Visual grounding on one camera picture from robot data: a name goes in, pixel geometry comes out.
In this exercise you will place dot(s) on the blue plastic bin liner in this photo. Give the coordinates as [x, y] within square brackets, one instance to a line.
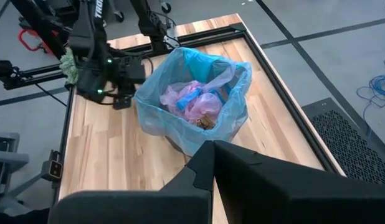
[155, 112]

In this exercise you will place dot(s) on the black aluminium table frame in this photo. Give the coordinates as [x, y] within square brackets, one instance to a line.
[304, 127]

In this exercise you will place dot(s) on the black device on frame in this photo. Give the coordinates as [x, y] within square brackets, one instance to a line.
[2, 67]

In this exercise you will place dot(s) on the small grey camera on bracket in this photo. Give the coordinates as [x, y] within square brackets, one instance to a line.
[55, 169]

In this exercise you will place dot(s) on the grey stand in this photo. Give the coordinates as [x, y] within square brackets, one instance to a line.
[8, 158]

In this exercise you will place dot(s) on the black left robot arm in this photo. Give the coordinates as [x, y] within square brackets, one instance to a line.
[86, 46]

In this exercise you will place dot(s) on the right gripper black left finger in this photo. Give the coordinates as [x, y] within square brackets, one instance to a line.
[149, 208]

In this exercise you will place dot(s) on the green plant in white pot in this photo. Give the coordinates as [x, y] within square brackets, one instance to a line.
[68, 67]

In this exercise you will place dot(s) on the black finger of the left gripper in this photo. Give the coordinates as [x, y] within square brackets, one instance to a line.
[122, 103]
[136, 71]

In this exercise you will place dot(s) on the black perforated computer case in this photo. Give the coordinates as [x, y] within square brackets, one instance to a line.
[351, 146]

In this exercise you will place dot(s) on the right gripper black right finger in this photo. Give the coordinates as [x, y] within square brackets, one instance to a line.
[289, 196]

